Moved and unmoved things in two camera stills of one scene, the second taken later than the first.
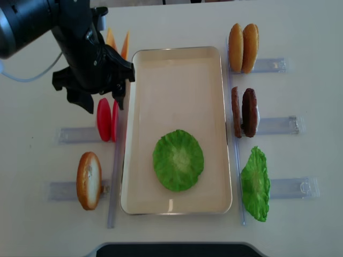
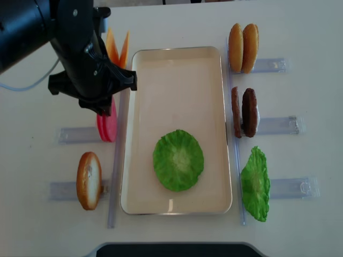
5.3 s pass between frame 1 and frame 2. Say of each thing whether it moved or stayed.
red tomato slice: moved
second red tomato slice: stayed
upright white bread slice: stayed
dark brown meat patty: stayed
